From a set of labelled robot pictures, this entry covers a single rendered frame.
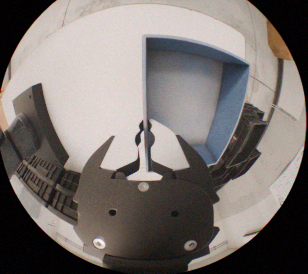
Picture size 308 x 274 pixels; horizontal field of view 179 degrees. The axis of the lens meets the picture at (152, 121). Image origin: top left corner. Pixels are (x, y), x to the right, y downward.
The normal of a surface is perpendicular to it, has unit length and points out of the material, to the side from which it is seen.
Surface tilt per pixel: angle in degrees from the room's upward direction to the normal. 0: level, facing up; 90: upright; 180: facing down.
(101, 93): 0
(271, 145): 90
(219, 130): 90
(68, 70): 0
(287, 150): 90
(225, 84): 90
